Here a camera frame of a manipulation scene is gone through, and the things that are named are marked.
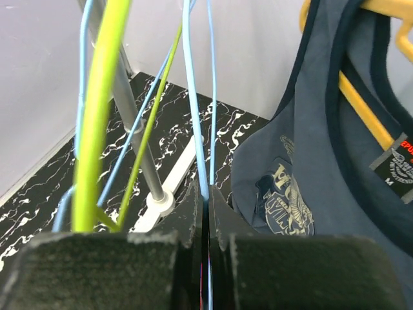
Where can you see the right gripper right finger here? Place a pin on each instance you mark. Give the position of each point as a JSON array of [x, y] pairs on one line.
[[251, 270]]

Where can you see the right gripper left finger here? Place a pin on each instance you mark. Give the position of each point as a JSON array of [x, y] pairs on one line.
[[159, 269]]

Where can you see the lime green hanger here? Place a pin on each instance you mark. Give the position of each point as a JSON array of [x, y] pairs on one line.
[[103, 72]]

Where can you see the navy blue tank top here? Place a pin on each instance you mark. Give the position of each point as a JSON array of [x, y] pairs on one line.
[[315, 169]]

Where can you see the light blue wire hanger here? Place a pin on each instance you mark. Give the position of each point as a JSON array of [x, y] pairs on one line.
[[157, 210]]

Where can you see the yellow plastic hanger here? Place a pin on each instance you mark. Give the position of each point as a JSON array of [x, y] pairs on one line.
[[400, 9]]

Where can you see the white clothes rack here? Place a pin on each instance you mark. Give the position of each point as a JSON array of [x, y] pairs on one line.
[[123, 94]]

